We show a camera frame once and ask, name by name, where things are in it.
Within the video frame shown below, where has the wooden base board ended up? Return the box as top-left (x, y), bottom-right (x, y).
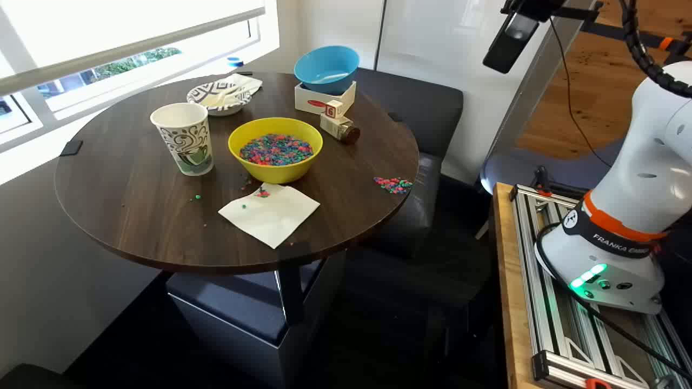
top-left (491, 182), bottom-right (543, 389)

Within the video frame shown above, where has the small black flat device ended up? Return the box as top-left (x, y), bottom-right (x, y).
top-left (59, 138), bottom-right (86, 158)

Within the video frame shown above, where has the white window frame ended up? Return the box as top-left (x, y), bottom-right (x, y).
top-left (0, 6), bottom-right (269, 148)

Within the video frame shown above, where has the spilled colourful gravel patch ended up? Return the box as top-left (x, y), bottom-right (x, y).
top-left (372, 172), bottom-right (415, 197)

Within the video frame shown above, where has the patterned styrofoam cup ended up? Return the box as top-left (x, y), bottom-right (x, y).
top-left (146, 102), bottom-right (216, 179)

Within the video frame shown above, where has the black table leg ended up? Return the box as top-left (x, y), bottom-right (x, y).
top-left (277, 257), bottom-right (308, 327)

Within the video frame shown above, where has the white wooden box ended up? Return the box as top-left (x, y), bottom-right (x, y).
top-left (292, 79), bottom-right (359, 119)

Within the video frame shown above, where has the blue plastic bowl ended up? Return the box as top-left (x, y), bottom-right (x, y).
top-left (292, 43), bottom-right (361, 97)

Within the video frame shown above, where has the square white napkin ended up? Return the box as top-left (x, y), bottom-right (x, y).
top-left (216, 182), bottom-right (322, 250)

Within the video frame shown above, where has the yellow plastic bowl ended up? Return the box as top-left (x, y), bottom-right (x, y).
top-left (224, 115), bottom-right (326, 186)

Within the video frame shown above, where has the aluminium profile robot frame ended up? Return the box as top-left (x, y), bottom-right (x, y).
top-left (509, 182), bottom-right (692, 389)

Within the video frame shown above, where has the grey metal stand pole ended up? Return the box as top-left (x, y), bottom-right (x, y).
top-left (489, 18), bottom-right (601, 159)

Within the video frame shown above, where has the colourful gravel heap in bowl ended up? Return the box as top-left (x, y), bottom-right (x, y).
top-left (238, 132), bottom-right (315, 168)

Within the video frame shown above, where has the thin black cable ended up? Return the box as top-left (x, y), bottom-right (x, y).
top-left (547, 18), bottom-right (614, 171)

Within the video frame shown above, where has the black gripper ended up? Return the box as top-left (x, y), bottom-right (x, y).
top-left (479, 10), bottom-right (540, 76)

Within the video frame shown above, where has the grey round seat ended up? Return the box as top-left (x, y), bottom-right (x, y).
top-left (478, 143), bottom-right (622, 197)

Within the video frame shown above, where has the black leather sofa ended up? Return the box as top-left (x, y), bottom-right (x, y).
top-left (343, 66), bottom-right (465, 261)

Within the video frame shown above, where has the folded white paper towel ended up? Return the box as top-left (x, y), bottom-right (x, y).
top-left (213, 71), bottom-right (265, 103)

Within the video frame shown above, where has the white black patterned bowl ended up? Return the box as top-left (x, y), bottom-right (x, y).
top-left (184, 76), bottom-right (251, 119)

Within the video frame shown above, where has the small wooden toy truck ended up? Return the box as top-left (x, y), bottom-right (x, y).
top-left (318, 110), bottom-right (361, 145)

